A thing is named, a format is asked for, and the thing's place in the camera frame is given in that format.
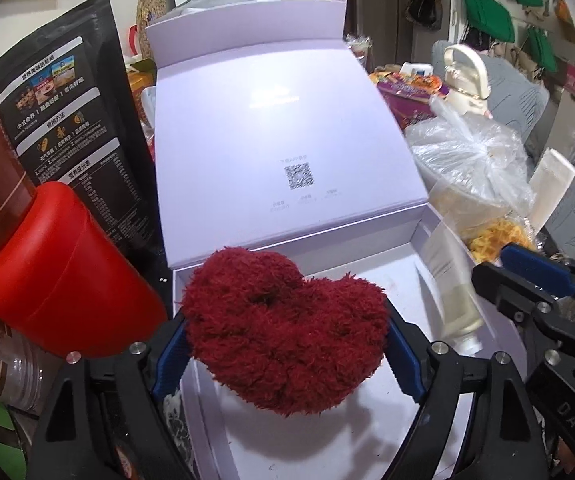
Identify red fluffy heart pillow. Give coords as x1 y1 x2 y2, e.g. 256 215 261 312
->
181 246 391 417

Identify tall white tube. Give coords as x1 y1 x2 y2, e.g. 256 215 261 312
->
529 148 575 234

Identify white cream tube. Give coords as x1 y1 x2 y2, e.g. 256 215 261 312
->
420 220 485 356

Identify purple instant noodle bowl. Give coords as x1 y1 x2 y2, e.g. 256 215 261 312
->
369 70 451 134

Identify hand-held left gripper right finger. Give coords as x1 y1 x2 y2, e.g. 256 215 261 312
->
385 302 553 480

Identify woven straw fan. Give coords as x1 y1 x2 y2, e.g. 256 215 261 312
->
136 0 176 63

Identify red-lidded spice jar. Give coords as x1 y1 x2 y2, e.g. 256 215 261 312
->
0 42 169 359

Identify clear plastic spice jar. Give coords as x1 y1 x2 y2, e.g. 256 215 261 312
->
0 260 64 412

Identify clear plastic bag with bowl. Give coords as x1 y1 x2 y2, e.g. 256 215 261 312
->
405 96 537 242

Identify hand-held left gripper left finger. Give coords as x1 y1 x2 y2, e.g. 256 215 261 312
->
26 310 191 480

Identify lavender gift box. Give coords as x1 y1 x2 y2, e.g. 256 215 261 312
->
146 0 531 480

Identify black printed food pouch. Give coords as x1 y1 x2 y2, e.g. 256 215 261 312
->
0 0 166 262

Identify red-handled bag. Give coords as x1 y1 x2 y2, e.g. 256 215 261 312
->
125 24 158 128

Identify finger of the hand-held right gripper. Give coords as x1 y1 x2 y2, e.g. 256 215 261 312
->
499 243 575 298
471 261 575 356

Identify yellow crispy snacks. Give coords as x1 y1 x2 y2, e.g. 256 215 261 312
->
466 219 539 264

